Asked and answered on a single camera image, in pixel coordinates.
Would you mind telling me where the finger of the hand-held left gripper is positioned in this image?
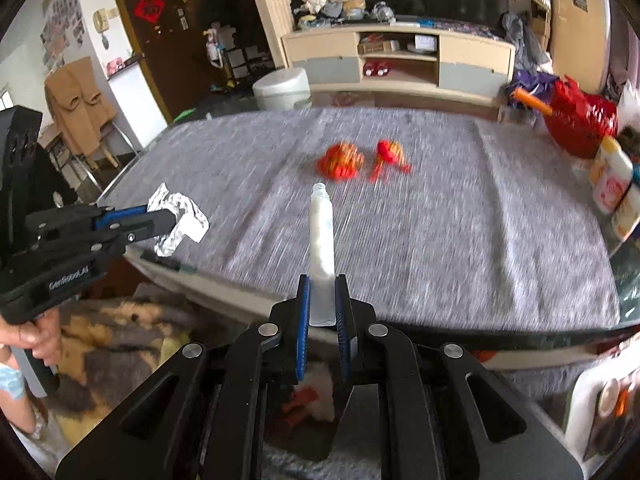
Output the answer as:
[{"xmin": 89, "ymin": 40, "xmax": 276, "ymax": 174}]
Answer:
[
  {"xmin": 25, "ymin": 203, "xmax": 151, "ymax": 241},
  {"xmin": 37, "ymin": 210, "xmax": 179, "ymax": 266}
]

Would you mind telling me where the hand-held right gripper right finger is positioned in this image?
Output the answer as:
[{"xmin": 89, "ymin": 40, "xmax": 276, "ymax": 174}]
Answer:
[{"xmin": 334, "ymin": 274, "xmax": 583, "ymax": 480}]

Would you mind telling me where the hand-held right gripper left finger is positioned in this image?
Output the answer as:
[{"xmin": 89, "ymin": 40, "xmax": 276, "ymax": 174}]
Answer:
[{"xmin": 56, "ymin": 274, "xmax": 311, "ymax": 480}]

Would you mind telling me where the white wrapper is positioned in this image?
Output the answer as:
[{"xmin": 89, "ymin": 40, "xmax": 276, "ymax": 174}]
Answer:
[{"xmin": 146, "ymin": 183, "xmax": 210, "ymax": 257}]

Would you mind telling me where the clear plastic tube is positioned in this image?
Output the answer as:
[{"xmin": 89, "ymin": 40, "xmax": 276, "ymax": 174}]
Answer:
[{"xmin": 308, "ymin": 182, "xmax": 337, "ymax": 327}]

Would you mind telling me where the person's left hand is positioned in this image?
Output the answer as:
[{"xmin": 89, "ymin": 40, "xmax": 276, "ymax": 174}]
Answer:
[{"xmin": 0, "ymin": 310, "xmax": 64, "ymax": 367}]

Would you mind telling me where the wooden chair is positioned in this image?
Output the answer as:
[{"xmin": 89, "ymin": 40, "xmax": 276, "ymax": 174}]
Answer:
[{"xmin": 45, "ymin": 125, "xmax": 141, "ymax": 181}]

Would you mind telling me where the light blue cloth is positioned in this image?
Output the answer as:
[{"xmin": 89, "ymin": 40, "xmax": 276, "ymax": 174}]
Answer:
[{"xmin": 0, "ymin": 362, "xmax": 27, "ymax": 402}]

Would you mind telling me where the brown yellow plush blanket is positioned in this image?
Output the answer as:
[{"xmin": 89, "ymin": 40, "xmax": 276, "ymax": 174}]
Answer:
[{"xmin": 50, "ymin": 285, "xmax": 281, "ymax": 436}]

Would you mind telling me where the brown coat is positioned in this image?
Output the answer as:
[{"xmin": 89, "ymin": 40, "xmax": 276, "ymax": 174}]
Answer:
[{"xmin": 44, "ymin": 57, "xmax": 118, "ymax": 158}]

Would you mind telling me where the grey woven tablecloth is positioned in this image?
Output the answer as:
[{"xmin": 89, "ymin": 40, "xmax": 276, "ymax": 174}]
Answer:
[{"xmin": 102, "ymin": 107, "xmax": 621, "ymax": 333}]

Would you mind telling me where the brown wooden door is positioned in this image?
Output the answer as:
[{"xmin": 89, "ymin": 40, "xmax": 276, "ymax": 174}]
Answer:
[{"xmin": 107, "ymin": 0, "xmax": 211, "ymax": 121}]

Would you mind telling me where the red yellow candy wrapper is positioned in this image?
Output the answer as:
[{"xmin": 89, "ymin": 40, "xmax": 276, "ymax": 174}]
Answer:
[
  {"xmin": 370, "ymin": 140, "xmax": 413, "ymax": 183},
  {"xmin": 317, "ymin": 142, "xmax": 366, "ymax": 181}
]

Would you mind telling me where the kids scooter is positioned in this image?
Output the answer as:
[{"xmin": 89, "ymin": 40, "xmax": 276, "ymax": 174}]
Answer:
[{"xmin": 204, "ymin": 27, "xmax": 241, "ymax": 91}]

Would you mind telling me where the white rice cooker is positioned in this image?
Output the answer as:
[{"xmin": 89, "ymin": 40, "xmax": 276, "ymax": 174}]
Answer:
[{"xmin": 251, "ymin": 66, "xmax": 311, "ymax": 112}]

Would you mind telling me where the red diamond door decoration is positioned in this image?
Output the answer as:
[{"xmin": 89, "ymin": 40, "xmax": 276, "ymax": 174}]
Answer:
[{"xmin": 134, "ymin": 0, "xmax": 167, "ymax": 26}]

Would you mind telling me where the beige grey TV cabinet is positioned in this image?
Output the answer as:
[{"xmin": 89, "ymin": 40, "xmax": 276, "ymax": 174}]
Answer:
[{"xmin": 281, "ymin": 24, "xmax": 516, "ymax": 108}]

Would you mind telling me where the beige woven screen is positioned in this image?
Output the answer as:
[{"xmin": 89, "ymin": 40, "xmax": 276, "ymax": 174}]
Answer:
[{"xmin": 243, "ymin": 0, "xmax": 296, "ymax": 68}]

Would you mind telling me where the small cardboard box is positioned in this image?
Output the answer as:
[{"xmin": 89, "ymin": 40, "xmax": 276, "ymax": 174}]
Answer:
[{"xmin": 359, "ymin": 40, "xmax": 401, "ymax": 55}]

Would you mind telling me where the pile of clothes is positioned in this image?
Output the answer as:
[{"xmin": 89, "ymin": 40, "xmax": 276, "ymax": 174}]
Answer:
[{"xmin": 290, "ymin": 0, "xmax": 366, "ymax": 31}]

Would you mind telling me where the purple cloth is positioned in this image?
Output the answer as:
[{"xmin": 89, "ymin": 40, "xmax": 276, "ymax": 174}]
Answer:
[{"xmin": 505, "ymin": 70, "xmax": 558, "ymax": 106}]

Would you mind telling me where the white yellow lotion bottle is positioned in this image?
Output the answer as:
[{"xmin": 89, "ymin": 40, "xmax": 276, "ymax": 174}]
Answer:
[
  {"xmin": 590, "ymin": 136, "xmax": 635, "ymax": 213},
  {"xmin": 611, "ymin": 180, "xmax": 640, "ymax": 241}
]

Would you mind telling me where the red plastic basket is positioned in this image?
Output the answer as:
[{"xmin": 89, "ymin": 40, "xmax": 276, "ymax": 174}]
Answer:
[{"xmin": 544, "ymin": 76, "xmax": 618, "ymax": 159}]

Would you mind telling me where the grey hanging cloth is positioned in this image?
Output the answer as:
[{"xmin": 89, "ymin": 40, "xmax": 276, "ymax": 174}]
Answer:
[{"xmin": 502, "ymin": 10, "xmax": 543, "ymax": 66}]

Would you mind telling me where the wall intercom phone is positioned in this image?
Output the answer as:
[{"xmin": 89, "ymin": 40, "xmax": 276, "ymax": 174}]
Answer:
[{"xmin": 95, "ymin": 7, "xmax": 112, "ymax": 51}]

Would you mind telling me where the wall photo collage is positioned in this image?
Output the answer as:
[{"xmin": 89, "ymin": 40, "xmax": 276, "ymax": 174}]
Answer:
[{"xmin": 39, "ymin": 0, "xmax": 83, "ymax": 68}]

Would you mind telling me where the orange tool handle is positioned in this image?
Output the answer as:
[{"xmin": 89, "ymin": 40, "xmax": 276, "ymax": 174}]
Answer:
[{"xmin": 515, "ymin": 87, "xmax": 553, "ymax": 115}]

